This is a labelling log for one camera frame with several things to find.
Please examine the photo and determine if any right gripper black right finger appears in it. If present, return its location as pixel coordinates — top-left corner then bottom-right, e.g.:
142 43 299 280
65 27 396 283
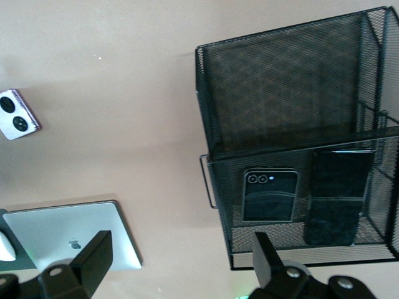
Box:
251 232 375 299

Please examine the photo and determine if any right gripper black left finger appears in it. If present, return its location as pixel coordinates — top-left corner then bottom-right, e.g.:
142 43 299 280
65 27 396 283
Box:
0 229 113 299

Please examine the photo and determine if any small black flip phone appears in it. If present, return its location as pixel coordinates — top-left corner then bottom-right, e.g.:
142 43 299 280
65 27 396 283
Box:
241 167 299 222

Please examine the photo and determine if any tall black smartphone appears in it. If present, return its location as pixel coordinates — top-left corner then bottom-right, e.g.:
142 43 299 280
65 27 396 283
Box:
302 148 377 247

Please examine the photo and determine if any lilac flip phone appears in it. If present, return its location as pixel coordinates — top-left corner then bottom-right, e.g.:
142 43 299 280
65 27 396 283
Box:
0 88 42 141

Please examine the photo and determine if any silver laptop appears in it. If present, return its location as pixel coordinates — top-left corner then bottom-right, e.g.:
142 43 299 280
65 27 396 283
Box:
2 199 143 272

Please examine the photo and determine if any white computer mouse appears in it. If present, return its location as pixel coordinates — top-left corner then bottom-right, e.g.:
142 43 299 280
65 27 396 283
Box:
0 230 17 262

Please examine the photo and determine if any black wire mesh basket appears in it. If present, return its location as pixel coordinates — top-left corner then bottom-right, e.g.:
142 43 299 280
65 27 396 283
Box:
195 6 399 271

